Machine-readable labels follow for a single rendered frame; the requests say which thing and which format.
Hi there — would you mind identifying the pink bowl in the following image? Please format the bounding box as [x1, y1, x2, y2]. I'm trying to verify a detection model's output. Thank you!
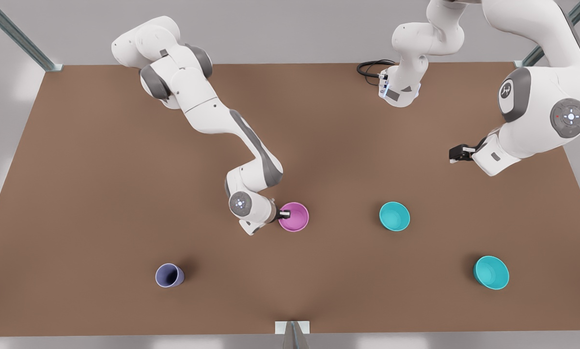
[278, 202, 310, 232]

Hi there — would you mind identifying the teal bowl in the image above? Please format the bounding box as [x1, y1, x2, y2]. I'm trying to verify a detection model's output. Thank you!
[473, 256, 510, 290]
[379, 202, 410, 232]

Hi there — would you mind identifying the lavender blue cup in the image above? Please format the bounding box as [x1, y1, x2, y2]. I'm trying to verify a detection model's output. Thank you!
[155, 263, 185, 288]

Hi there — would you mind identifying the silver frame post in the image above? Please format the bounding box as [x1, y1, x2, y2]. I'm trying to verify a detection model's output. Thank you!
[514, 0, 580, 68]
[275, 320, 311, 349]
[0, 0, 63, 72]

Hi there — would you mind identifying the black cable loop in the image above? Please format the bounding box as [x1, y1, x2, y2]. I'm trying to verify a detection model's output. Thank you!
[357, 60, 398, 87]

